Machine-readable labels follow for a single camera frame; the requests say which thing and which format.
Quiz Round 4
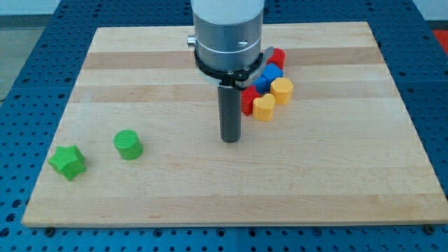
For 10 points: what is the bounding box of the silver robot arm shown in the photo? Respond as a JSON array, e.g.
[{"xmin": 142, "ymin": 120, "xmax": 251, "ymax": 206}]
[{"xmin": 191, "ymin": 0, "xmax": 265, "ymax": 90}]

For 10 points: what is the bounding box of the dark grey cylindrical pointer rod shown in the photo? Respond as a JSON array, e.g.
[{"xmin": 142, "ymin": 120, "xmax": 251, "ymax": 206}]
[{"xmin": 218, "ymin": 86, "xmax": 242, "ymax": 143}]

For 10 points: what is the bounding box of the red block near rod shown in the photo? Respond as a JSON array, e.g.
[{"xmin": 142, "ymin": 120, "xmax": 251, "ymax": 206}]
[{"xmin": 241, "ymin": 85, "xmax": 261, "ymax": 116}]

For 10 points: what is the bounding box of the yellow heart block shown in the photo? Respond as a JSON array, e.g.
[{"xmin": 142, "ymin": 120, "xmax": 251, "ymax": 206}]
[{"xmin": 252, "ymin": 94, "xmax": 276, "ymax": 122}]

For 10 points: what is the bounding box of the blue block front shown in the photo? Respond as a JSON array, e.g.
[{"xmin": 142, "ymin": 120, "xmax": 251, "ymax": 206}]
[{"xmin": 252, "ymin": 76, "xmax": 270, "ymax": 95}]

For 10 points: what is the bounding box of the blue block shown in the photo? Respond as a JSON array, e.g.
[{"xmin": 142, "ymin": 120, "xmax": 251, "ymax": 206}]
[
  {"xmin": 252, "ymin": 76, "xmax": 270, "ymax": 95},
  {"xmin": 262, "ymin": 63, "xmax": 284, "ymax": 84}
]

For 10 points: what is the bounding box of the yellow octagon block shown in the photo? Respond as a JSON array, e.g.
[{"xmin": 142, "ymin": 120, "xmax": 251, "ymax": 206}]
[{"xmin": 269, "ymin": 78, "xmax": 294, "ymax": 105}]

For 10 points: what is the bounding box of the blue block rear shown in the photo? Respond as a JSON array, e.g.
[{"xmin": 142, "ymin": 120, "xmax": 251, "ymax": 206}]
[{"xmin": 262, "ymin": 63, "xmax": 284, "ymax": 84}]

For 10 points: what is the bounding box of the red cylinder block rear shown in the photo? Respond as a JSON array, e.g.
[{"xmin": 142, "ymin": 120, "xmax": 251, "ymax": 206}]
[{"xmin": 267, "ymin": 48, "xmax": 286, "ymax": 70}]

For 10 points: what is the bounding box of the green cylinder block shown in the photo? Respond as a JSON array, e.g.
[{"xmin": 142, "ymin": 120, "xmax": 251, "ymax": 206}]
[{"xmin": 113, "ymin": 129, "xmax": 143, "ymax": 160}]

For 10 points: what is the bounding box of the wooden board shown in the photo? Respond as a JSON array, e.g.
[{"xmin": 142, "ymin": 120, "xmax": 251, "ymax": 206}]
[{"xmin": 22, "ymin": 22, "xmax": 447, "ymax": 228}]

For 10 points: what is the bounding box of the green star block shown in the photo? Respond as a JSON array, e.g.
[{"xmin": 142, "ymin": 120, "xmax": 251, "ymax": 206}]
[{"xmin": 48, "ymin": 145, "xmax": 87, "ymax": 181}]

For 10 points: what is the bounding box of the black clamp ring with lever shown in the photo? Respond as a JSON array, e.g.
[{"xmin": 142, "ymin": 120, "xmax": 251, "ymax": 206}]
[{"xmin": 194, "ymin": 45, "xmax": 275, "ymax": 90}]

